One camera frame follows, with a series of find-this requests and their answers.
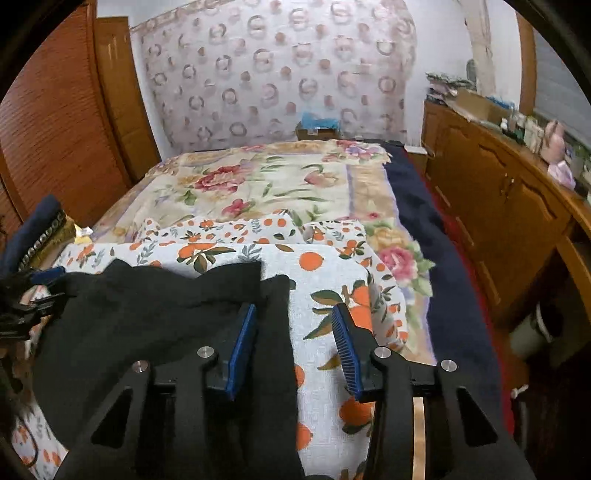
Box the orange fruit print sheet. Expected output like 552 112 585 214
11 217 409 480

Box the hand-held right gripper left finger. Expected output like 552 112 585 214
53 302 259 480

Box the open cardboard box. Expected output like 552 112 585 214
450 88 509 123

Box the beige window curtain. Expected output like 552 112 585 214
464 0 497 93

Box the white waste bin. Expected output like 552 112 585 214
510 302 561 358

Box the circle patterned curtain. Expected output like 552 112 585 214
129 0 419 155

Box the wooden window frame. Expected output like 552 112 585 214
515 11 539 116

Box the black t-shirt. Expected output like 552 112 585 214
32 258 305 480

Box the pink bottle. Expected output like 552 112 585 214
540 119 566 160

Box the cardboard box with blue cloth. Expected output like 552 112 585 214
295 111 342 140

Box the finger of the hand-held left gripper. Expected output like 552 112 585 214
28 266 66 285
18 292 68 320

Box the navy blanket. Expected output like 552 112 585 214
383 143 509 416

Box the wooden sideboard cabinet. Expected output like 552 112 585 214
422 99 591 324

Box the navy garment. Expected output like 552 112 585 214
0 196 63 278

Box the pink tissue box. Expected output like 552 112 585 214
549 159 577 190

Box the stack of folded cloths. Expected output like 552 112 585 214
425 70 476 104

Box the group of small bottles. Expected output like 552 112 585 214
501 111 546 148

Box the grey window blind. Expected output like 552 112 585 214
533 28 591 144

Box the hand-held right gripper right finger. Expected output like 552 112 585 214
331 302 536 480

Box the wooden louvered wardrobe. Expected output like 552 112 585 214
0 4 162 241

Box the red bed sheet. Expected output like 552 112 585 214
406 152 518 435

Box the floral blanket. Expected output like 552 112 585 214
90 138 437 365

